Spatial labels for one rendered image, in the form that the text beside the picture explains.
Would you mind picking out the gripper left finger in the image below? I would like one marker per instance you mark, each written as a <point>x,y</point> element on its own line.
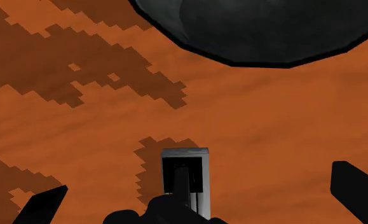
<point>42,208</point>

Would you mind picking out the dark grey round bowl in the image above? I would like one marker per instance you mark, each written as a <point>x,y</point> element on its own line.
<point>264,31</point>

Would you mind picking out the grey and black box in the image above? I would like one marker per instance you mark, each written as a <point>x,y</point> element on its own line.
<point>203,173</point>

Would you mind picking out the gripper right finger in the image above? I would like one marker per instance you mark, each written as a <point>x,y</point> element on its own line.
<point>357,189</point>

